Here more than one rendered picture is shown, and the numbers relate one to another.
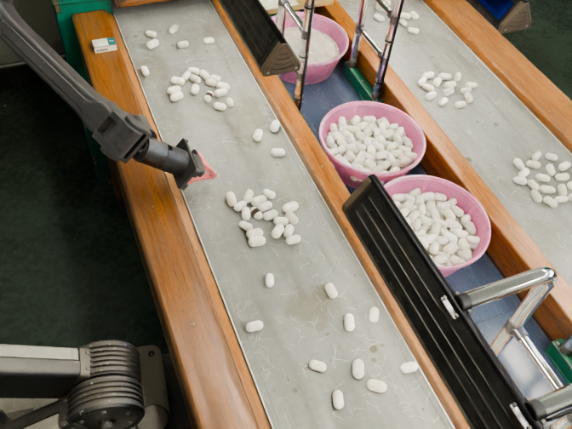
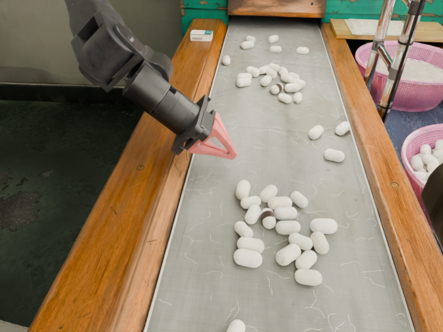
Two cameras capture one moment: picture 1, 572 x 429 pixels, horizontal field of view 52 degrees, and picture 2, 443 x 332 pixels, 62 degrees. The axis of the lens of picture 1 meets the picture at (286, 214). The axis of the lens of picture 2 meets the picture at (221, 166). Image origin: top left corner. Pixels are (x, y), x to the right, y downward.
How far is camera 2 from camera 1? 0.77 m
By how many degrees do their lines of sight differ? 26
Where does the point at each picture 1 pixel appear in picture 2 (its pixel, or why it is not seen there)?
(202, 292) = (111, 306)
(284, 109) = (361, 113)
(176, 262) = (112, 245)
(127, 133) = (105, 40)
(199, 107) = (262, 96)
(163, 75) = (242, 67)
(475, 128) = not seen: outside the picture
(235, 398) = not seen: outside the picture
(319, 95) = (414, 123)
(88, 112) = (76, 12)
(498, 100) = not seen: outside the picture
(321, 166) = (393, 185)
